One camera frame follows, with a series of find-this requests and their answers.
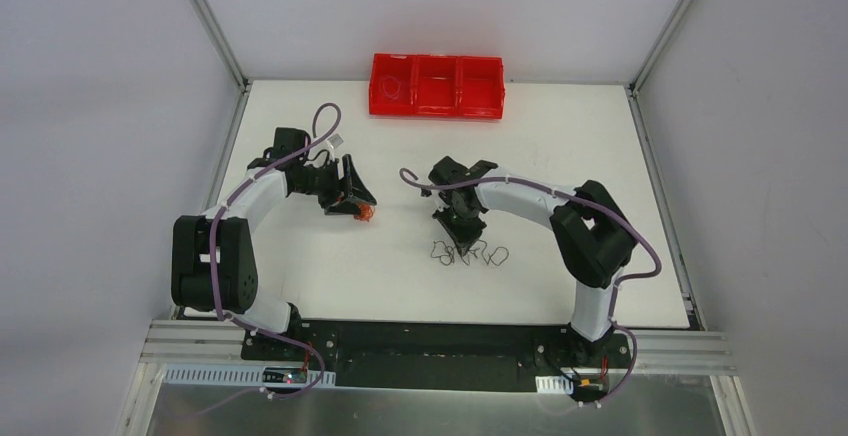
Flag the dark brown cable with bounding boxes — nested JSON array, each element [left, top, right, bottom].
[[429, 239, 511, 268]]

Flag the pink thin cable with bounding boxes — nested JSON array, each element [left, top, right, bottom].
[[378, 75, 407, 103]]

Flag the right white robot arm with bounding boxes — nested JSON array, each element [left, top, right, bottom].
[[422, 156, 637, 366]]

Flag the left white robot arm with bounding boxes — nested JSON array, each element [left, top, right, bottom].
[[171, 128, 377, 361]]

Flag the red three-compartment bin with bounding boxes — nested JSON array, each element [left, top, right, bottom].
[[368, 53, 505, 120]]

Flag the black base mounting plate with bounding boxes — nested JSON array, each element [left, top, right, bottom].
[[241, 319, 632, 393]]

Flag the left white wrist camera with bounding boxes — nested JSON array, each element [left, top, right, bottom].
[[325, 134, 344, 159]]

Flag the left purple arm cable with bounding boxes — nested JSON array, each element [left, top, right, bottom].
[[209, 102, 343, 401]]

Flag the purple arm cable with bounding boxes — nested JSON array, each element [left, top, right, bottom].
[[399, 167, 663, 402], [209, 102, 343, 401]]

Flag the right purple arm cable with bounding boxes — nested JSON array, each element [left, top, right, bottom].
[[399, 167, 663, 402]]

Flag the right slotted cable duct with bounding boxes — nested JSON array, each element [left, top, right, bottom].
[[535, 375, 574, 395]]

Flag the slotted cable duct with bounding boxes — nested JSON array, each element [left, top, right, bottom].
[[535, 375, 574, 395], [163, 364, 336, 389]]

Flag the left slotted cable duct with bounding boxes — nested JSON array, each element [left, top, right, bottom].
[[163, 364, 336, 389]]

